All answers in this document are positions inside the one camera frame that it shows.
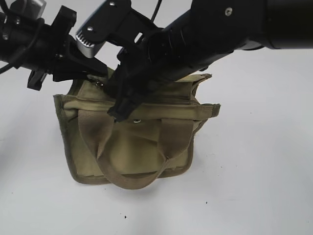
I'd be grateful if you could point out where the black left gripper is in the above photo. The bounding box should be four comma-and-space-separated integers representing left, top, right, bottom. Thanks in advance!
27, 6, 108, 90

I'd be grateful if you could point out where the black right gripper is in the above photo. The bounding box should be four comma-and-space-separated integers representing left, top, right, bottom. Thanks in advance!
83, 0, 158, 95

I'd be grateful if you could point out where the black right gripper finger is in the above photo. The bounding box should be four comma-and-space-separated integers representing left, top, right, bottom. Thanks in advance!
107, 78, 161, 122

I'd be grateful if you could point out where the silver metal zipper pull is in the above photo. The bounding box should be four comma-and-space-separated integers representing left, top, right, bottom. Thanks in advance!
88, 74, 107, 87

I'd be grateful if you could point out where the olive yellow canvas bag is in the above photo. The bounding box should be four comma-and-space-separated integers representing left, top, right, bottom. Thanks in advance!
54, 73, 220, 189

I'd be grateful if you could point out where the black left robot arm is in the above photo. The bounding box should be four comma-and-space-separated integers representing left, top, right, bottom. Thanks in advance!
0, 0, 108, 91

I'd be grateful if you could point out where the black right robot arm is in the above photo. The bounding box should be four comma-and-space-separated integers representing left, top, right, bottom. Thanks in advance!
76, 0, 313, 121

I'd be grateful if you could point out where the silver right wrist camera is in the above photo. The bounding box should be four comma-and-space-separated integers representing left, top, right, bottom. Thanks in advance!
75, 16, 106, 59

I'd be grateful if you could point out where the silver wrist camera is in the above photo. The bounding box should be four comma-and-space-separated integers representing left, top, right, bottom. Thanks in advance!
11, 0, 46, 20
75, 16, 106, 59

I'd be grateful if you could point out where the black cable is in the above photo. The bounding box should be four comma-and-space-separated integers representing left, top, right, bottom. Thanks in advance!
150, 0, 163, 23

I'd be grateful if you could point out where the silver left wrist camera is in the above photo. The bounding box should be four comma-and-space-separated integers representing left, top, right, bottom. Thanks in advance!
11, 0, 46, 20

